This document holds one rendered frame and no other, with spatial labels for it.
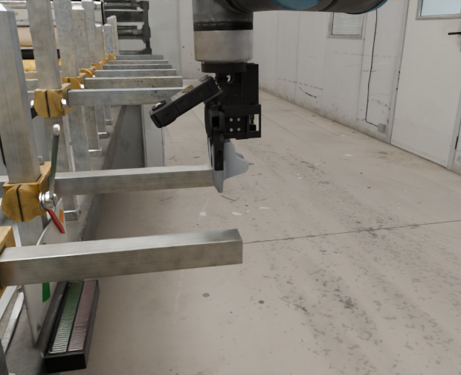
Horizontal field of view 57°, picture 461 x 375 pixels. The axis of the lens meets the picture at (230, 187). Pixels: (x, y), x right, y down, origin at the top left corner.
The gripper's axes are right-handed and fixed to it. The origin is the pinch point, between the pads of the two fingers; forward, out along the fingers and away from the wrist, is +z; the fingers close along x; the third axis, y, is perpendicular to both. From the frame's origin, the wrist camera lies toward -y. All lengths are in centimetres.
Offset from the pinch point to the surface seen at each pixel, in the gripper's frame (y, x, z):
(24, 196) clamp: -27.6, -8.7, -3.8
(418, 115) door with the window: 228, 281, 52
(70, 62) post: -28, 44, -18
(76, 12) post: -29, 69, -31
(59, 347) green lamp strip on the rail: -23.3, -21.1, 12.0
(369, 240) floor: 102, 124, 85
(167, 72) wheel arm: -4, 73, -13
